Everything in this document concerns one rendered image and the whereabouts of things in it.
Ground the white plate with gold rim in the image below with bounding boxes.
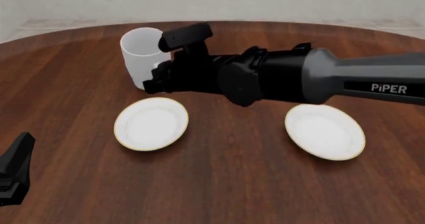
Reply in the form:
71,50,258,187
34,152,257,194
113,96,190,152
284,103,367,162

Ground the white mug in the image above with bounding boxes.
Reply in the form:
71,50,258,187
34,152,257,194
120,27,174,90

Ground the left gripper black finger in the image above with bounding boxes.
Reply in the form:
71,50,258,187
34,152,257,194
0,132,37,185

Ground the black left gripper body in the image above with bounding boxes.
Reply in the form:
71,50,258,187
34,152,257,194
0,175,31,207

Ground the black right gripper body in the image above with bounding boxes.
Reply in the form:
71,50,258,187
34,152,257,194
142,47,220,96

